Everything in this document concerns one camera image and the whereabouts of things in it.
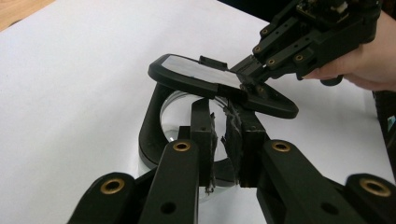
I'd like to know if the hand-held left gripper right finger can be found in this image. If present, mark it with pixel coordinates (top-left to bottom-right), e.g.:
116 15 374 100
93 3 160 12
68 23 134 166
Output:
221 101 271 189

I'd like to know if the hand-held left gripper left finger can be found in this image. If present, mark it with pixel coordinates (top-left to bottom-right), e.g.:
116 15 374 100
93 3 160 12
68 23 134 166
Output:
177 97 219 195

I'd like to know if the clear jar with black lid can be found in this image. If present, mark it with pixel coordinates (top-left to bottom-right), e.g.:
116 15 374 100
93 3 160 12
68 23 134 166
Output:
138 53 300 204

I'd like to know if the wooden table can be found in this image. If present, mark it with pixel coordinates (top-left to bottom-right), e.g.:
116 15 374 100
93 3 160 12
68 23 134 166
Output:
0 0 55 32

